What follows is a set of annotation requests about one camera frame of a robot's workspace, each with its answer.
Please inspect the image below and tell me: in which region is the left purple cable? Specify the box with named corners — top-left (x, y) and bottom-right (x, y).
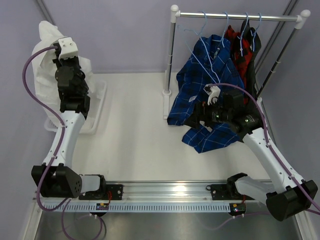
top-left (21, 45), bottom-right (76, 238)

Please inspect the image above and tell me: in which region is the blue plaid shirt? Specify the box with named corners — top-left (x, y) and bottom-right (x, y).
top-left (167, 34), bottom-right (244, 153)

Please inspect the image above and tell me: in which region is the white and silver clothes rack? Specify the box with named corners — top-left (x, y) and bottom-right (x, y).
top-left (162, 0), bottom-right (311, 120)

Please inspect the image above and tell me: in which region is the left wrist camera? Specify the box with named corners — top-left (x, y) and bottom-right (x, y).
top-left (54, 37), bottom-right (79, 60)

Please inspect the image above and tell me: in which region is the white plastic basket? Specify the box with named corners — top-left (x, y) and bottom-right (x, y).
top-left (44, 79), bottom-right (108, 135)

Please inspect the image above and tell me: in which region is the black pinstripe shirt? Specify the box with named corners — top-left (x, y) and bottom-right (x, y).
top-left (244, 27), bottom-right (262, 99)

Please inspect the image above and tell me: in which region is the grey frame post left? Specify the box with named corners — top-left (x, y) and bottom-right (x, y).
top-left (34, 0), bottom-right (56, 25)

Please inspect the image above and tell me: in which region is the white slotted cable duct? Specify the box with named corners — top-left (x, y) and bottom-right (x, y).
top-left (55, 201), bottom-right (231, 213)

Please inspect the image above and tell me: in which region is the black shirt wire hanger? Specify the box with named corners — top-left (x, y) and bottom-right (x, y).
top-left (250, 13), bottom-right (262, 52)

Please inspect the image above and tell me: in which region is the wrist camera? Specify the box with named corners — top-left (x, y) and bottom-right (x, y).
top-left (54, 37), bottom-right (79, 60)
top-left (203, 83), bottom-right (221, 106)

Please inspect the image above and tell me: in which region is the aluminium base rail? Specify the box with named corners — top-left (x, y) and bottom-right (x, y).
top-left (32, 180), bottom-right (276, 202)

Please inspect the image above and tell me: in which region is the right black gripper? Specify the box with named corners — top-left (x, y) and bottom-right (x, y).
top-left (184, 98), bottom-right (232, 129)

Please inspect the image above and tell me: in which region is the grey frame post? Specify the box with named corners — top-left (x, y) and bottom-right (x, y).
top-left (255, 0), bottom-right (299, 74)
top-left (34, 0), bottom-right (56, 25)

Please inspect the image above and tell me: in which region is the grey frame post right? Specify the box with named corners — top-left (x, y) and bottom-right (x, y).
top-left (255, 0), bottom-right (299, 74)

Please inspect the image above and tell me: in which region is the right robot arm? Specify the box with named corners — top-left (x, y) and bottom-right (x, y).
top-left (186, 89), bottom-right (318, 221)

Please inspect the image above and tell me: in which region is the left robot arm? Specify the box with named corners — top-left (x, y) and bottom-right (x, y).
top-left (31, 46), bottom-right (108, 200)

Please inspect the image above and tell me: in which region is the blue shirt wire hanger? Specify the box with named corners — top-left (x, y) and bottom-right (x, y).
top-left (214, 11), bottom-right (229, 57)

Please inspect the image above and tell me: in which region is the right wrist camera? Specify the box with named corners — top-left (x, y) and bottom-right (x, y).
top-left (203, 83), bottom-right (221, 106)

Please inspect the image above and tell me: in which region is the white shirt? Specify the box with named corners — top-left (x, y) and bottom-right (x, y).
top-left (31, 20), bottom-right (97, 114)

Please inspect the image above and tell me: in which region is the red black plaid shirt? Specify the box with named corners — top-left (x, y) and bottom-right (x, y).
top-left (224, 25), bottom-right (253, 79)

